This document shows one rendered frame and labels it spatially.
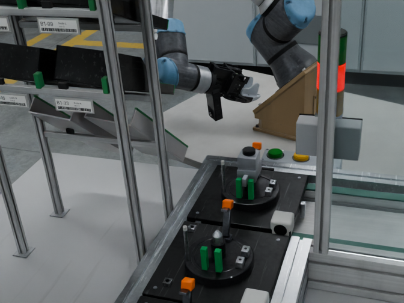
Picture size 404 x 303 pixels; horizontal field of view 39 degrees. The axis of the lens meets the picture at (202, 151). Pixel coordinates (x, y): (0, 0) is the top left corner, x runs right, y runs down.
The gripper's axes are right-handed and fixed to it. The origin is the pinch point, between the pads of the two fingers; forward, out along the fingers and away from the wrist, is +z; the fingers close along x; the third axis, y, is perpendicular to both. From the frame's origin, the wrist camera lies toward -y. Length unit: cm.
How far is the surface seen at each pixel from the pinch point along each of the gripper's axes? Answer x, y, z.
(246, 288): -63, -12, -39
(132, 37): 372, -121, 162
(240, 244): -53, -10, -35
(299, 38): 189, -28, 192
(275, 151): -22.3, -4.8, -5.3
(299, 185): -39.1, -3.9, -10.5
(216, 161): -16.8, -13.3, -18.1
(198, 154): 3.2, -24.1, -7.5
